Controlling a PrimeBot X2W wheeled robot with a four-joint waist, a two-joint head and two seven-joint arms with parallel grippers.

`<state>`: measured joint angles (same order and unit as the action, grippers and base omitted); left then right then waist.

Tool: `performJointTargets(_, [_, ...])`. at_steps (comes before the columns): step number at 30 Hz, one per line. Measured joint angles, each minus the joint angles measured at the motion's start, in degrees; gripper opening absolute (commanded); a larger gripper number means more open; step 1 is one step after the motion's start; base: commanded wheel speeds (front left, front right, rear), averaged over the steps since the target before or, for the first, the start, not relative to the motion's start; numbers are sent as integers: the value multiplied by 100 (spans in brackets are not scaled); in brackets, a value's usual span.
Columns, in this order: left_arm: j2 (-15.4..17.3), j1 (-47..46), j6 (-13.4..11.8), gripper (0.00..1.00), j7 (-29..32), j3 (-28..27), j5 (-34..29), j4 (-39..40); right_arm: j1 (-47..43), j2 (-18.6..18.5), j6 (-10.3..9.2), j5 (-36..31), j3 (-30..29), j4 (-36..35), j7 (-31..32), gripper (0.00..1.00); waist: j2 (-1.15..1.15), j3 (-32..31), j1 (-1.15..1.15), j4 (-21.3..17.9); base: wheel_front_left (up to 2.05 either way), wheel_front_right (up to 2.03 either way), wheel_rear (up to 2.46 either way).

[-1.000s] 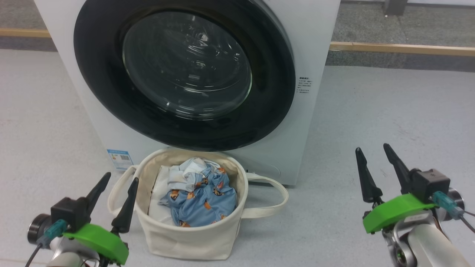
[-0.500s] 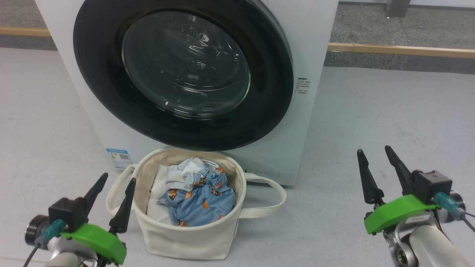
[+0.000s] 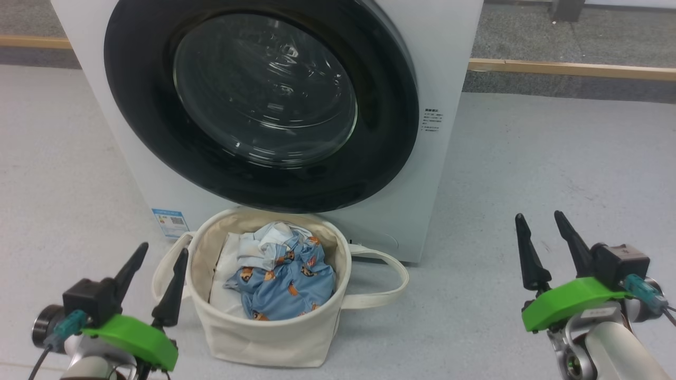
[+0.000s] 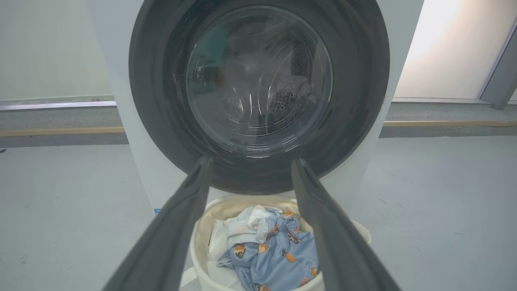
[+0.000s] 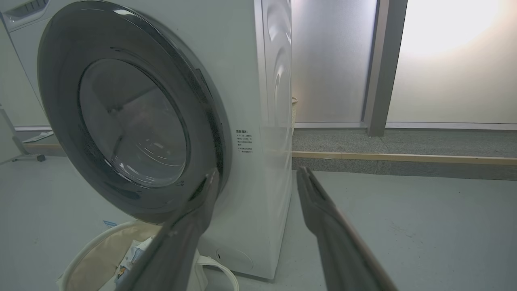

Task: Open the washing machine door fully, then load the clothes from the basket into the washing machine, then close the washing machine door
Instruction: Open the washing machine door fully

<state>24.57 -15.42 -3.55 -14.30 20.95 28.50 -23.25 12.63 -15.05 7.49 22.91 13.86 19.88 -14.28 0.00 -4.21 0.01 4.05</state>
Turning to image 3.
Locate dark furniture leg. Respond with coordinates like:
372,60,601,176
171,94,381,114
549,0,587,23

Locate blue cartoon print garment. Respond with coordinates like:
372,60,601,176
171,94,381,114
224,237,337,321

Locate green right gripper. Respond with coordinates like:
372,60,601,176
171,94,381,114
515,211,632,333

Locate white cloth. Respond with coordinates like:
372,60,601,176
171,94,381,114
210,232,249,320

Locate pale blue cream patch garment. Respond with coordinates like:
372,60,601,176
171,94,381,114
236,222,317,271

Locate right teal plug black cable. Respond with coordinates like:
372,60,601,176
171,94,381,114
623,274,676,325

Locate teal plug black cable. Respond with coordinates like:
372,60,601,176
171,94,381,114
27,310,88,380
623,274,676,325

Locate blue energy label sticker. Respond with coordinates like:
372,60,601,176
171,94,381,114
152,208,190,239

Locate left teal plug black cable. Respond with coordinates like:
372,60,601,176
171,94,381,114
27,310,88,380

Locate round black glass washer door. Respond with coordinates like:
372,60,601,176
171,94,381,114
104,0,419,214

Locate cream canvas laundry basket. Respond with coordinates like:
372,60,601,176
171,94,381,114
152,207,410,368

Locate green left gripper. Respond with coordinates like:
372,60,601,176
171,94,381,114
82,242,189,372

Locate white front-load washing machine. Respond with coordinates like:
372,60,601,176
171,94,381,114
50,0,484,264

